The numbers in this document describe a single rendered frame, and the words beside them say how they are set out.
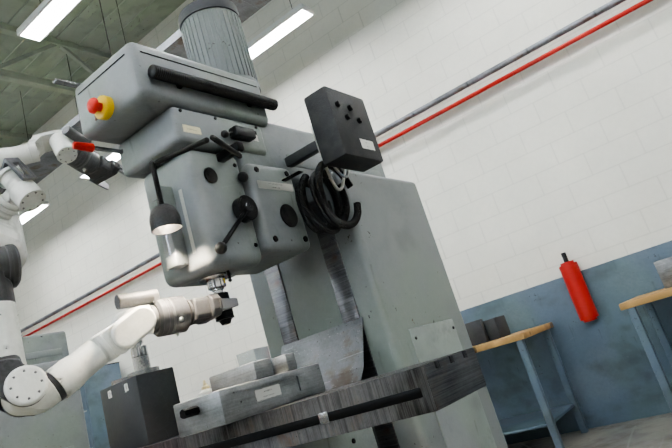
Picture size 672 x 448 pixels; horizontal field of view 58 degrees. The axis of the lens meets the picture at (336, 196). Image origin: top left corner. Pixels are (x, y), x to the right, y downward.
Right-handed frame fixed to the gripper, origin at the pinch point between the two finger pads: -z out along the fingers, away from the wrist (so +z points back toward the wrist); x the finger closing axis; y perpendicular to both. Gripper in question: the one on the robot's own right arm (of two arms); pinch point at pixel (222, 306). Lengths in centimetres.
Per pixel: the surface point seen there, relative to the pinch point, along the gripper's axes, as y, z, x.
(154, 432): 24.6, 10.3, 32.8
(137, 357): 3.4, 9.0, 37.6
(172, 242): -16.7, 11.9, -4.9
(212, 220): -19.4, 3.4, -11.2
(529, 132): -124, -403, 117
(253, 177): -31.9, -13.8, -8.5
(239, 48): -79, -26, -3
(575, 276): 6, -388, 121
